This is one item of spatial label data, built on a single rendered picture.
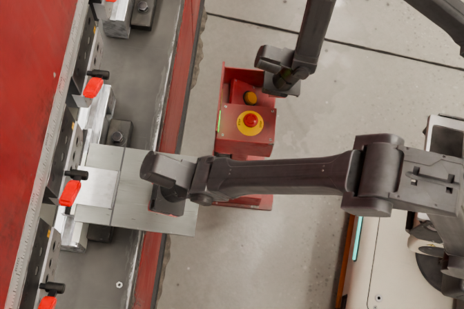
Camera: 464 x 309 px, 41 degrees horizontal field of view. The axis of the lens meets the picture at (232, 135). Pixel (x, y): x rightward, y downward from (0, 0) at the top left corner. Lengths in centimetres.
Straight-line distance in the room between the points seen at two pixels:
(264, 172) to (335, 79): 167
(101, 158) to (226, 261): 105
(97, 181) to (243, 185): 47
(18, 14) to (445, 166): 59
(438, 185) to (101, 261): 88
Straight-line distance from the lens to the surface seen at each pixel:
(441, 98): 274
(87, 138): 145
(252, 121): 165
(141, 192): 140
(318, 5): 128
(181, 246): 238
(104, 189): 141
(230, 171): 106
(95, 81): 118
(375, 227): 219
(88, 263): 151
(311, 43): 141
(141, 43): 168
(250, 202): 237
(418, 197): 85
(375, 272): 216
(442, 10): 126
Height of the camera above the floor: 235
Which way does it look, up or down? 70 degrees down
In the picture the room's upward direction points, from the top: 7 degrees clockwise
